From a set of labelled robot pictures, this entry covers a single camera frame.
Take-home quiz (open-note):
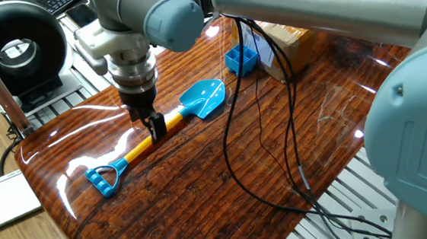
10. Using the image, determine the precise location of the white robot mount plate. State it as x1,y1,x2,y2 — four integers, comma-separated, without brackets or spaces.
348,206,399,239

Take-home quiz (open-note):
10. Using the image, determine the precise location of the thin black cable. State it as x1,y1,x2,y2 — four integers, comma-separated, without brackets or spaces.
247,18,296,193

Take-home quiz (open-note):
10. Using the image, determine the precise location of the black cable with grey sleeve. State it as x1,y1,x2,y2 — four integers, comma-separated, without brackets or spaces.
258,14,352,239

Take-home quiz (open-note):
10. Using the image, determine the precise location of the white flat board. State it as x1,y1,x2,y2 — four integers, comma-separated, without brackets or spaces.
0,167,44,235

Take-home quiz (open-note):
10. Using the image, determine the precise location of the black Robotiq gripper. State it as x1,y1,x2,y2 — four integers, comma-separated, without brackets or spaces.
118,85,169,146

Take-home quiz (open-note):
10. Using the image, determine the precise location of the white ring light base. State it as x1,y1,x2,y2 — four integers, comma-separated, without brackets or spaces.
0,60,86,120

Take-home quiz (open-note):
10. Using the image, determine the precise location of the wood-grain table mat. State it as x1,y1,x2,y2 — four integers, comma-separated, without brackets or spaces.
4,2,427,239

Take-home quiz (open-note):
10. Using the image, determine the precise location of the blue plastic building block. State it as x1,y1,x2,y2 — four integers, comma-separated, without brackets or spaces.
223,41,260,80

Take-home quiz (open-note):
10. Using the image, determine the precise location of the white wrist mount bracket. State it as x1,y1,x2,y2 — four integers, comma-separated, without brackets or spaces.
72,14,153,78

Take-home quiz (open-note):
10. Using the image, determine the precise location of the taped cardboard box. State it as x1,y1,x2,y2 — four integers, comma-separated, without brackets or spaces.
228,14,320,87

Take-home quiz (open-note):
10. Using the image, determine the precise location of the thick black cable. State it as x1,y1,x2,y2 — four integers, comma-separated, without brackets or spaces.
212,5,394,239

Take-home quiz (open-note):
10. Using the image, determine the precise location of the black smartphone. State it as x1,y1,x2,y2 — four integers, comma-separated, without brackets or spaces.
64,2,98,30

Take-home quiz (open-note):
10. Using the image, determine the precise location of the black floor cable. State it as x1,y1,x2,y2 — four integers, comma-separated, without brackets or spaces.
0,111,27,177

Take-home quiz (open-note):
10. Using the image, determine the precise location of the black keyboard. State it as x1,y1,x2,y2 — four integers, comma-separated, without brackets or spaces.
34,0,90,18

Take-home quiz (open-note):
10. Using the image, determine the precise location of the blue yellow toy shovel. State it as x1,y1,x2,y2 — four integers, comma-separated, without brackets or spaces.
78,78,234,201

